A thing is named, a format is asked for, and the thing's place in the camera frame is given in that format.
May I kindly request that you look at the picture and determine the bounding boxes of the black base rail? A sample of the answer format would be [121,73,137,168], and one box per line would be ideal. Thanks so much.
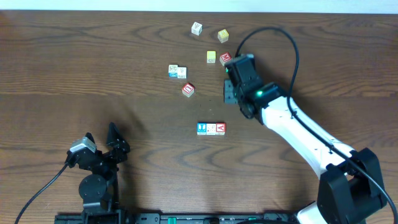
[54,213,299,224]

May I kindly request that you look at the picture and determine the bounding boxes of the camera cable black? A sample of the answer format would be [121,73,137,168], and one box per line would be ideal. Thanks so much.
[234,26,398,218]
[14,164,68,224]

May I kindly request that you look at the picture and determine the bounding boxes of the white block black text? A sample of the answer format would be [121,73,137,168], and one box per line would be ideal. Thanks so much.
[177,67,187,79]

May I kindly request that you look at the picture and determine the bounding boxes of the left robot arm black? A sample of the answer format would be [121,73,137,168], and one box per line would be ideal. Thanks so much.
[65,122,131,215]

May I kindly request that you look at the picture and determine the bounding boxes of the red M block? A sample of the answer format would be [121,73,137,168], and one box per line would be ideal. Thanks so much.
[220,52,233,66]

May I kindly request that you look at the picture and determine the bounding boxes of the yellow block top right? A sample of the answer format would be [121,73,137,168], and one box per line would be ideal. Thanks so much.
[217,29,229,43]

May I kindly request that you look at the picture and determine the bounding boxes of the white block red dots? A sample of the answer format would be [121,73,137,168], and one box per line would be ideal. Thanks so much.
[206,123,216,135]

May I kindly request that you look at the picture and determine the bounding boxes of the blue J block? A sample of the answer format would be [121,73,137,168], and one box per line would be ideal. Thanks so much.
[197,123,207,135]

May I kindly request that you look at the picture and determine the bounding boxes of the white block top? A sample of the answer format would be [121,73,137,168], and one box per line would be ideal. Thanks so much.
[191,22,203,35]

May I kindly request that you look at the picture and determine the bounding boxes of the right camera cable black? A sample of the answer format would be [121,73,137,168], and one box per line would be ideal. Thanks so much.
[234,26,398,218]

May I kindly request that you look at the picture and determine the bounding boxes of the white block blue picture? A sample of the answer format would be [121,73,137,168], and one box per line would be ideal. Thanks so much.
[168,64,178,77]

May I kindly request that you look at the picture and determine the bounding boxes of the red A block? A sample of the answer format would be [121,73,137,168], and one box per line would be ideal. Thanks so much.
[216,123,226,135]

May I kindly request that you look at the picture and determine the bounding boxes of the left camera cable black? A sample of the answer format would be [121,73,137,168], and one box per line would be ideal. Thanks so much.
[14,164,68,224]

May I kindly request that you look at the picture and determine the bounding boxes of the yellow-green block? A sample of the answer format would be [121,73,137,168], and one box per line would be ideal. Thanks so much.
[206,51,216,63]

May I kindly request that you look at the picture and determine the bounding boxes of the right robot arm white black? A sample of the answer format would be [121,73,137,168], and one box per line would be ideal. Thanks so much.
[225,54,387,223]

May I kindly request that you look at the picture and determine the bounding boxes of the red U block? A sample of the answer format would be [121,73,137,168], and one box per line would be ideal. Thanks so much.
[182,83,195,98]

